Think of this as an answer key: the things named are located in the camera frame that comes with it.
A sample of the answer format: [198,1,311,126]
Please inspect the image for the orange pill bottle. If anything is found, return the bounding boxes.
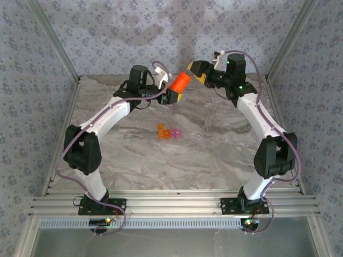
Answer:
[170,71,192,93]

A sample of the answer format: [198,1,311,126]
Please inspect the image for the circuit board green LED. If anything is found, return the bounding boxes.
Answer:
[89,217,118,226]
[240,217,261,231]

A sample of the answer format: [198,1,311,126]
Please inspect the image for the grey metal sheet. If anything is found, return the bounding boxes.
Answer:
[29,217,319,257]

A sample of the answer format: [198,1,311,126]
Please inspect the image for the aluminium corner post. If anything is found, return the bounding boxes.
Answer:
[264,0,320,81]
[26,0,82,82]

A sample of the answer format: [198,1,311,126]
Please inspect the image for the aluminium side rail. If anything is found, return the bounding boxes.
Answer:
[40,77,83,198]
[264,76,308,195]

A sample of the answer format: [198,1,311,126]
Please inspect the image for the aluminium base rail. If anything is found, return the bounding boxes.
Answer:
[28,188,322,218]

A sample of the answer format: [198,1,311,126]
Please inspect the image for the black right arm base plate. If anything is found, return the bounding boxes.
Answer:
[220,197,270,216]

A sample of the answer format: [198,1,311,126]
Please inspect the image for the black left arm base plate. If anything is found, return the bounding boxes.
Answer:
[77,197,127,216]

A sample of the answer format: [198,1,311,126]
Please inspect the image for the grey slotted cable duct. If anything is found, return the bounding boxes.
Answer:
[39,218,242,230]

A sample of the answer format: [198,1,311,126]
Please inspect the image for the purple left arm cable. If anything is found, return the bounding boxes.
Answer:
[55,61,172,237]

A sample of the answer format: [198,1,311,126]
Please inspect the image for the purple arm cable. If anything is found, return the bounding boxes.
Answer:
[55,61,172,237]
[222,49,303,236]

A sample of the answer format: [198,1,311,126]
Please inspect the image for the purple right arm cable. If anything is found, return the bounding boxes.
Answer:
[222,49,303,236]

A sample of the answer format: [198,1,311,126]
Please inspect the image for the aluminium frame leg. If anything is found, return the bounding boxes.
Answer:
[14,216,41,257]
[307,216,332,257]

